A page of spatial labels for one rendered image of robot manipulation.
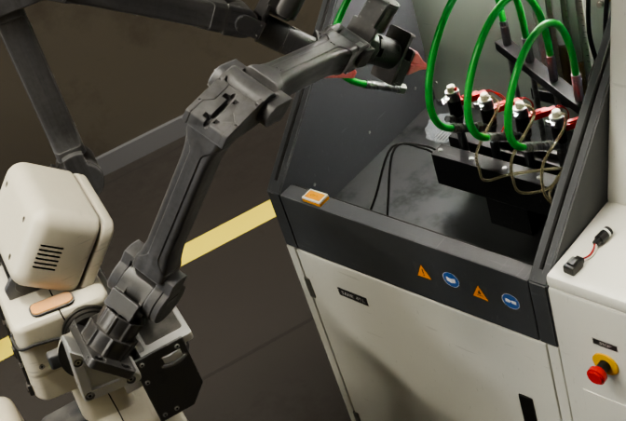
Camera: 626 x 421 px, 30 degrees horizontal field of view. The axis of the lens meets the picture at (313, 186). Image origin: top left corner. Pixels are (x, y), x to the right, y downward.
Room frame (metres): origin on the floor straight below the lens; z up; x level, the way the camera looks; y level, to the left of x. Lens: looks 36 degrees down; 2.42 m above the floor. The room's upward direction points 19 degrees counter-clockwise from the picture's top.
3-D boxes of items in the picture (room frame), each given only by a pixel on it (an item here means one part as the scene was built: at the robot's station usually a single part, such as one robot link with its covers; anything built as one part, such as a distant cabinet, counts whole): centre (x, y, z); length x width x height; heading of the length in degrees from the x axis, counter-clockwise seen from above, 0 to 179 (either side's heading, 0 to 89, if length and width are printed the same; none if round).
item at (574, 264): (1.50, -0.42, 0.99); 0.12 x 0.02 x 0.02; 122
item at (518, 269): (1.77, -0.14, 0.87); 0.62 x 0.04 x 0.16; 38
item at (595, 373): (1.39, -0.38, 0.80); 0.05 x 0.04 x 0.05; 38
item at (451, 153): (1.82, -0.40, 0.91); 0.34 x 0.10 x 0.15; 38
